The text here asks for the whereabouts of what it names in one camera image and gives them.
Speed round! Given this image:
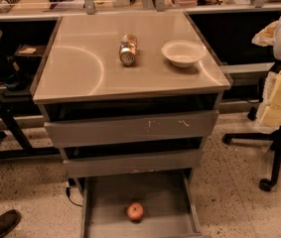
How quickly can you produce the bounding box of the grey drawer cabinet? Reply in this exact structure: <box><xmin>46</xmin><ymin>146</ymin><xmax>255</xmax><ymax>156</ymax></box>
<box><xmin>29</xmin><ymin>10</ymin><xmax>232</xmax><ymax>238</ymax></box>

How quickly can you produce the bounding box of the grey top drawer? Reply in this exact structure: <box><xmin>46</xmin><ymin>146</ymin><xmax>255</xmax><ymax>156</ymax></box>
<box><xmin>45</xmin><ymin>110</ymin><xmax>218</xmax><ymax>148</ymax></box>

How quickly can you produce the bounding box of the brown shoe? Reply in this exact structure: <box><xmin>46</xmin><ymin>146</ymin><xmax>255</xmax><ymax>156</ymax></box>
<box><xmin>0</xmin><ymin>209</ymin><xmax>21</xmax><ymax>238</ymax></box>

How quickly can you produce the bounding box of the lying soda can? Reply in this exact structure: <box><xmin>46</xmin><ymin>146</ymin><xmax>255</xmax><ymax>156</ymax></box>
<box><xmin>119</xmin><ymin>34</ymin><xmax>138</xmax><ymax>66</ymax></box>

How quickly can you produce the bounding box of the grey middle drawer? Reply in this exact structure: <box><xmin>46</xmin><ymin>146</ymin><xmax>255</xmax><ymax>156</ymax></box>
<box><xmin>64</xmin><ymin>150</ymin><xmax>203</xmax><ymax>178</ymax></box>

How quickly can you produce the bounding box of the black office chair right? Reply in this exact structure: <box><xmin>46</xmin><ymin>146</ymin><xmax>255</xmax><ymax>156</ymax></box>
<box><xmin>221</xmin><ymin>76</ymin><xmax>281</xmax><ymax>193</ymax></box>

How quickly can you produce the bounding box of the black cable with plug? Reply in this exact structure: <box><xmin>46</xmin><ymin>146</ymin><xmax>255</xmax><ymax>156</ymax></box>
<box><xmin>65</xmin><ymin>178</ymin><xmax>83</xmax><ymax>208</ymax></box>

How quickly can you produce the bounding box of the grey open bottom drawer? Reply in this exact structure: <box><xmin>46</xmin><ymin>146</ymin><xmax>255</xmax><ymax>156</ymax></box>
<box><xmin>80</xmin><ymin>172</ymin><xmax>203</xmax><ymax>238</ymax></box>

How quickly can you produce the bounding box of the red apple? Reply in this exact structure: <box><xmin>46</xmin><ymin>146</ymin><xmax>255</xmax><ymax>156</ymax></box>
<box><xmin>126</xmin><ymin>202</ymin><xmax>144</xmax><ymax>221</ymax></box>

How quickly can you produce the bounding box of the white bowl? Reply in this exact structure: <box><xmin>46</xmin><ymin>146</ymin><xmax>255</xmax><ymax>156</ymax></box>
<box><xmin>162</xmin><ymin>40</ymin><xmax>205</xmax><ymax>68</ymax></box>

